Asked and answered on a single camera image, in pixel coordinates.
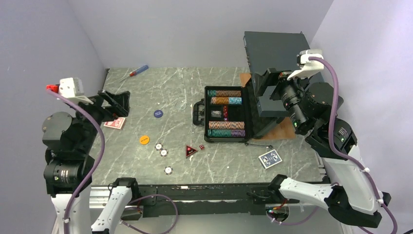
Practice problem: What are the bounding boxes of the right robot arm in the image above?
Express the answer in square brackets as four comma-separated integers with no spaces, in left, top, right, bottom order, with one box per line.
[251,69,391,228]

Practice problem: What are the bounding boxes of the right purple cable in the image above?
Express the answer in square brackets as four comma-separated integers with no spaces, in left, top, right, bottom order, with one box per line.
[308,56,398,234]

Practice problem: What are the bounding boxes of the blue small blind button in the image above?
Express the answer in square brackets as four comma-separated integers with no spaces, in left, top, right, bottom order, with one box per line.
[153,110,164,118]

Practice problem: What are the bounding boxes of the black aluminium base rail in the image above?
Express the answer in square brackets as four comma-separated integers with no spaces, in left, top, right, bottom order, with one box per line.
[90,183,315,220]

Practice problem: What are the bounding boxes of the black poker chip case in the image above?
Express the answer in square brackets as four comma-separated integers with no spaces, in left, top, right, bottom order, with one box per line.
[192,82,282,143]

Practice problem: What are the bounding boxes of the blue red screwdriver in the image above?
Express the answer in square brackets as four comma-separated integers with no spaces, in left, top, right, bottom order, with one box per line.
[121,65,149,81]

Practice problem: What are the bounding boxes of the chip row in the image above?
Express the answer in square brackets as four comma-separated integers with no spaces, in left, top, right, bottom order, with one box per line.
[208,121,245,130]
[210,97,242,105]
[207,129,246,138]
[207,90,242,98]

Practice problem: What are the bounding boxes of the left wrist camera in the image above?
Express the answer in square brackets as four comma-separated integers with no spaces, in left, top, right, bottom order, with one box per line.
[46,78,93,104]

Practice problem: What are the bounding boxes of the red triangular dealer button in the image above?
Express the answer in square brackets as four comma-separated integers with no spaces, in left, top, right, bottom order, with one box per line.
[185,145,198,158]

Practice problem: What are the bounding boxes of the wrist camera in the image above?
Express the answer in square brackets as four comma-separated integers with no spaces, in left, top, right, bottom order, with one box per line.
[287,49,324,80]
[46,78,93,104]

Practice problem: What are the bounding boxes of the dark grey rack box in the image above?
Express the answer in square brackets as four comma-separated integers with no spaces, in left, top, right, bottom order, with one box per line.
[244,31,325,98]

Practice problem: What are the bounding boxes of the red playing card deck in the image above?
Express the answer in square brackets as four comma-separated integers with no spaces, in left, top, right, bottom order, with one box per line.
[104,117,126,130]

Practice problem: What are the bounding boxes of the blue playing card deck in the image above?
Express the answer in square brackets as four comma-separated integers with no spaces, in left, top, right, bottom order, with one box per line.
[258,150,282,170]

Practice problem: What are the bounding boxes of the bottom chip row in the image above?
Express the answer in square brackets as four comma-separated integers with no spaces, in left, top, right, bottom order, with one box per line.
[207,129,246,138]

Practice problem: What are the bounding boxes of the poker chip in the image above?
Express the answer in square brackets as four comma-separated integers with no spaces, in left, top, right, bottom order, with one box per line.
[160,149,168,157]
[164,166,173,175]
[155,143,163,151]

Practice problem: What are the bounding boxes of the clear glass lens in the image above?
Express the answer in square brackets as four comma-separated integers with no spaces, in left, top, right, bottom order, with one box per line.
[175,100,187,110]

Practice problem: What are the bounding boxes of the poker chip lower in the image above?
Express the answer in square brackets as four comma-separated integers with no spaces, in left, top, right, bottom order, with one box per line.
[164,166,173,175]

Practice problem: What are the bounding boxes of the orange big blind button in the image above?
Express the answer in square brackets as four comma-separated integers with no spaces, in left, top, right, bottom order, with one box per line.
[139,135,150,145]

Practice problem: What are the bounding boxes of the poker chip middle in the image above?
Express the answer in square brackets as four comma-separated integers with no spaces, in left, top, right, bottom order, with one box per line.
[160,149,168,157]

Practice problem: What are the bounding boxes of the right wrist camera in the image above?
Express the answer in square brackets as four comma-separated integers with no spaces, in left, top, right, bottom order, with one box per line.
[287,49,324,80]

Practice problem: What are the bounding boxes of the top chip row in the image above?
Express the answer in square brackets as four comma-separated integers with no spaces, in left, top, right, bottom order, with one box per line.
[207,90,242,98]

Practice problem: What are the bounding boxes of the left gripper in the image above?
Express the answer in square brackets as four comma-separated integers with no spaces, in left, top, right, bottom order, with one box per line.
[68,88,130,152]

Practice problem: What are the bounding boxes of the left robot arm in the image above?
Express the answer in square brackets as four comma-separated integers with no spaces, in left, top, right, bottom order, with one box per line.
[42,90,141,234]

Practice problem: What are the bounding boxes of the red dice in case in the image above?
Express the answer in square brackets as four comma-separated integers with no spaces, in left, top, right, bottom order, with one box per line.
[223,106,228,121]

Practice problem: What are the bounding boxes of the poker chip upper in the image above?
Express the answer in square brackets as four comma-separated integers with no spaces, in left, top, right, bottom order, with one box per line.
[155,143,163,151]

